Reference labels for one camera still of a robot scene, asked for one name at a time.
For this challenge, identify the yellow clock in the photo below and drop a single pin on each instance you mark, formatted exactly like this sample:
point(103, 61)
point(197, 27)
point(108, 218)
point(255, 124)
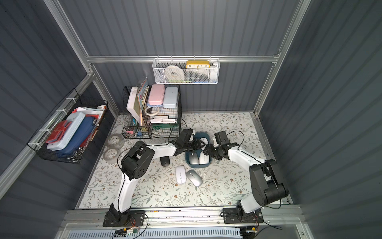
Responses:
point(197, 64)

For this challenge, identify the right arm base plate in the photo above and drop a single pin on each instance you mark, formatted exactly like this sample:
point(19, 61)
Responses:
point(238, 216)

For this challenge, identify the pink pencil case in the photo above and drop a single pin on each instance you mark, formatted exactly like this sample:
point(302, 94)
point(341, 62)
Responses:
point(156, 96)

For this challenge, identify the navy blue pouch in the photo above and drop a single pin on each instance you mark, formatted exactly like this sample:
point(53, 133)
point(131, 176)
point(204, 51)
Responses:
point(81, 134)

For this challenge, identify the black wire desk organizer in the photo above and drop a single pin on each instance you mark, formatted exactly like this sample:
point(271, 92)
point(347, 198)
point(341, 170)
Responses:
point(133, 130)

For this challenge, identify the clear tape roll upper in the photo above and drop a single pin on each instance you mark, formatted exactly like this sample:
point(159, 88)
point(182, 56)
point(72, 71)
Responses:
point(115, 141)

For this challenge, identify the black wireless mouse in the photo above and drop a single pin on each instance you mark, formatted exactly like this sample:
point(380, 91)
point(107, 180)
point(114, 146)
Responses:
point(165, 161)

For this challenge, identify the white tape roll in basket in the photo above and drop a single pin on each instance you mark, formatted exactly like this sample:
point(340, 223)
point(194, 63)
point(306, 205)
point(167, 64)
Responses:
point(174, 73)

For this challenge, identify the light blue pencil case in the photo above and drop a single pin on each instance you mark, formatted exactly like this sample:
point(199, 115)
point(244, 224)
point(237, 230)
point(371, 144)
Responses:
point(170, 97)

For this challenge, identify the tape roll on organizer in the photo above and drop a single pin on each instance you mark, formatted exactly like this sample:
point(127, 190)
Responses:
point(152, 111)

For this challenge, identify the white book upright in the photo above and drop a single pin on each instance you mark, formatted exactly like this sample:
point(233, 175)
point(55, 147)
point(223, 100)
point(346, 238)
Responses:
point(133, 105)

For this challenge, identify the clear tape roll lower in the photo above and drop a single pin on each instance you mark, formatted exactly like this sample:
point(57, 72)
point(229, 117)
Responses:
point(111, 155)

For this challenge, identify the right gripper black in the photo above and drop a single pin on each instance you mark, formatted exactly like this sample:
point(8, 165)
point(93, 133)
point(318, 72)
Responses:
point(213, 149)

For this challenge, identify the silver wireless mouse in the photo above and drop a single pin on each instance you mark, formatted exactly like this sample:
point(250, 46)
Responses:
point(194, 178)

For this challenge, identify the clear tape roll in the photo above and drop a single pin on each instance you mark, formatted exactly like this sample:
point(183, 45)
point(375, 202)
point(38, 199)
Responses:
point(111, 155)
point(115, 141)

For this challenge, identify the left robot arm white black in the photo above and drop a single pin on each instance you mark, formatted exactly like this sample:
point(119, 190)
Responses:
point(137, 161)

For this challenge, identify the black wire side basket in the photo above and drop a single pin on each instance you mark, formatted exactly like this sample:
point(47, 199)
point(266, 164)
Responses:
point(75, 102)

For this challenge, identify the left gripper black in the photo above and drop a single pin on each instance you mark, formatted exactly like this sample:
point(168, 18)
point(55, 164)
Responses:
point(194, 142)

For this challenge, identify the white plastic case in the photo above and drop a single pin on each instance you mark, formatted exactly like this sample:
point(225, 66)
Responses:
point(76, 119)

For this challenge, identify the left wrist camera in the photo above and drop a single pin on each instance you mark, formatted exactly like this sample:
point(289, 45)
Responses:
point(186, 136)

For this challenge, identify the white ergonomic mouse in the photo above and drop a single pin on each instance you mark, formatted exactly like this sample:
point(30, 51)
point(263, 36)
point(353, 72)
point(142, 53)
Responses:
point(204, 159)

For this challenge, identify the silver ergonomic mouse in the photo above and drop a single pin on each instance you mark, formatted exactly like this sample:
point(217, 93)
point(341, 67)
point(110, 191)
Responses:
point(193, 158)

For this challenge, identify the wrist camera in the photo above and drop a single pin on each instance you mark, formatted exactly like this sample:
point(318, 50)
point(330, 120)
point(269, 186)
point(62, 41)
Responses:
point(186, 136)
point(221, 138)

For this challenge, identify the white Lecoo wireless mouse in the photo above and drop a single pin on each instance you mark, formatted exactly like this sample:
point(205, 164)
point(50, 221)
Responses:
point(204, 142)

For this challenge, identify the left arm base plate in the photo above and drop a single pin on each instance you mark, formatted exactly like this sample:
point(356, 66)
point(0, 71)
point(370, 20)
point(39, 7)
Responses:
point(129, 218)

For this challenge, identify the red wallet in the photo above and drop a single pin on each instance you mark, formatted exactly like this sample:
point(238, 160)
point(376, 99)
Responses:
point(58, 132)

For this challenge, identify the teal plastic storage box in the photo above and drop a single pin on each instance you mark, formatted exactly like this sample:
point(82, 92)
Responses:
point(199, 135)

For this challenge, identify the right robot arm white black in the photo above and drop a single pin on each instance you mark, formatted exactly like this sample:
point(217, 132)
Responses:
point(266, 179)

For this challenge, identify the aluminium front rail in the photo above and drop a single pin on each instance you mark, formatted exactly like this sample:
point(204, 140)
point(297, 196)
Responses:
point(182, 222)

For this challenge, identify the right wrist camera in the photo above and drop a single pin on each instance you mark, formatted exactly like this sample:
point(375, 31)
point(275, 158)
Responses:
point(221, 138)

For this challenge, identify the white wire wall basket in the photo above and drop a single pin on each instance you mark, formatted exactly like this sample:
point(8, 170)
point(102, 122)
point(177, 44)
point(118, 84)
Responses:
point(192, 76)

